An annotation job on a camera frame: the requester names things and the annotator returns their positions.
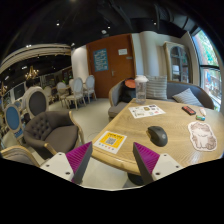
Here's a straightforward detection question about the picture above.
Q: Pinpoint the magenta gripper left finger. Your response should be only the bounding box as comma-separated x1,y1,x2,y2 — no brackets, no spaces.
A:
40,141,94,185

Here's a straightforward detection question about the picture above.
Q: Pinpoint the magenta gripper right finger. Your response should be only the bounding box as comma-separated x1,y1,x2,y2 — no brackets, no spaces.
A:
132,141,184,186

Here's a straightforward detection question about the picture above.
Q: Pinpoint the black computer mouse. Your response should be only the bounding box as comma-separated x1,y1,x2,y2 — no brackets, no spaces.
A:
148,126,168,147

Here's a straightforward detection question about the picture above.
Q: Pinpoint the cat-shaped mouse pad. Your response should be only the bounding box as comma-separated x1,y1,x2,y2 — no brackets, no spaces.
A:
188,121,217,152

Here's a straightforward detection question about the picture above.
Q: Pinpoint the grey tufted armchair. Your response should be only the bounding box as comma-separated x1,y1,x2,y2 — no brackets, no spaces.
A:
24,111,84,160

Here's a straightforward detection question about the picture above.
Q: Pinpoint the yellow QR code sign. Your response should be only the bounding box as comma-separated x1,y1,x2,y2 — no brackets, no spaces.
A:
94,131,126,154

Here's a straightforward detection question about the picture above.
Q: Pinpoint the white sticker sheet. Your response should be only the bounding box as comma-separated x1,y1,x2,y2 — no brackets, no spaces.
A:
129,104,165,119

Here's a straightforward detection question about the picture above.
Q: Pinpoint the striped chair bottom left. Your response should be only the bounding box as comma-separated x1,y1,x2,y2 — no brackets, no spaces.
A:
0,145,39,167

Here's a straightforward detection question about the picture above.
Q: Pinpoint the grey curved sofa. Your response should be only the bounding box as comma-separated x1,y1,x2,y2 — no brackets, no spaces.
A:
108,81,214,119

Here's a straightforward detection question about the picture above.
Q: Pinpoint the black and red case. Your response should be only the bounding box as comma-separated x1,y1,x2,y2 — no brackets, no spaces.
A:
182,106,196,116

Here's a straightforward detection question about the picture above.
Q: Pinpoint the black bag on sofa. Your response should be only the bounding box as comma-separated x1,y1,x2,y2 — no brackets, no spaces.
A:
119,79,136,103

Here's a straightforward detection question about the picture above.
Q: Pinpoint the grey round-back chair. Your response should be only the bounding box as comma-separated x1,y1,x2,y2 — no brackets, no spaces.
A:
26,89,49,118

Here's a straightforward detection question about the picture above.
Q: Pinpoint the striped cushion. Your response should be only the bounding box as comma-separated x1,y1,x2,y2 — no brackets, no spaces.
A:
146,76,167,100

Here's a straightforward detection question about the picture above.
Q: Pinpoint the white pink small tube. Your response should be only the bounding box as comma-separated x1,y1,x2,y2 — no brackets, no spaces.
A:
199,107,206,116

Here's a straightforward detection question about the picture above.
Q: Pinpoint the grey striped pillow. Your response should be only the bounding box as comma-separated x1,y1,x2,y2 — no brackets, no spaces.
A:
173,88,201,106

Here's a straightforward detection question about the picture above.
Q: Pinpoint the white dining chair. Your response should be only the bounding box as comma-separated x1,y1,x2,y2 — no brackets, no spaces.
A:
84,75,95,98
66,78,85,108

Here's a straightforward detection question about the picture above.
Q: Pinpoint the white dining chair right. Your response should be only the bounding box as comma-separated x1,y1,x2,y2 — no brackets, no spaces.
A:
84,75,95,98

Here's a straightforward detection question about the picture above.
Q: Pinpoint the blue round-back chair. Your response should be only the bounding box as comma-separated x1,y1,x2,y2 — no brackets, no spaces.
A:
4,104,23,141

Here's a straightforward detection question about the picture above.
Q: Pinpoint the gold chandelier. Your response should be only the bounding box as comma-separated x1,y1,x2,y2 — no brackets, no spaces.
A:
25,66,39,80

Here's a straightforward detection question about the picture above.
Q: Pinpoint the brown wooden door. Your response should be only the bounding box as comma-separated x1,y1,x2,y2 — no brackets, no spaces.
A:
86,34,136,98

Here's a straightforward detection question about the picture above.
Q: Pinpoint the blue poster on door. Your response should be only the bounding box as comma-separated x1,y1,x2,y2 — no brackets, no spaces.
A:
93,48,109,72

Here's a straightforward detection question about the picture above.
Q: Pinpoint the wooden glass display cabinet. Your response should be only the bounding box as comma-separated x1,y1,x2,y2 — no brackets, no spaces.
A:
163,41,192,83

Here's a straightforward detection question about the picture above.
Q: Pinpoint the window with frame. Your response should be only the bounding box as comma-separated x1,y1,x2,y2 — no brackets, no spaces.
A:
192,30,222,111

